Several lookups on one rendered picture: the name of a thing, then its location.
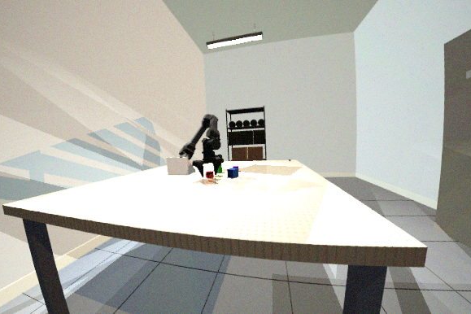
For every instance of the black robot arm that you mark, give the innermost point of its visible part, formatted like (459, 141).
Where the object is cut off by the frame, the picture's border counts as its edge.
(208, 121)

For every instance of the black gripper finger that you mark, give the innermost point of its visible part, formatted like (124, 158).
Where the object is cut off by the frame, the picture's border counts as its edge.
(200, 169)
(216, 166)

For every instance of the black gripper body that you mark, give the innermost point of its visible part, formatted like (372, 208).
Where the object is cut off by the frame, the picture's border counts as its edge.
(200, 163)

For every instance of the blue block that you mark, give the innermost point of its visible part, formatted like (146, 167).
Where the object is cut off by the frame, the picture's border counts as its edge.
(232, 172)

